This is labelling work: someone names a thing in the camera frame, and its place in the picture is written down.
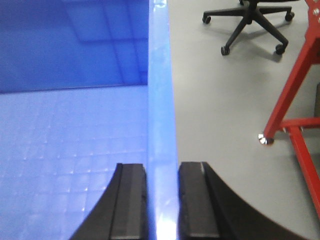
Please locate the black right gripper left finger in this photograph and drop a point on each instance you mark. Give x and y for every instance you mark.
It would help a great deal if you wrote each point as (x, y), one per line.
(121, 211)

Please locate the black office chair base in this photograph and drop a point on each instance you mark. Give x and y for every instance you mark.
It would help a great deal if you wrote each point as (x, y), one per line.
(250, 11)

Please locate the red metal stand frame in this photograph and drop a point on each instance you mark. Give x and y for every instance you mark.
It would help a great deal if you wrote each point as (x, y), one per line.
(309, 55)

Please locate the large light blue bin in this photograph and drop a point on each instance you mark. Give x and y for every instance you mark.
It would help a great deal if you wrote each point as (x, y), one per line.
(84, 85)

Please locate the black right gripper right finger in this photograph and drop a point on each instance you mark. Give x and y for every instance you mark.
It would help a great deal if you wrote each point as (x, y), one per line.
(210, 210)

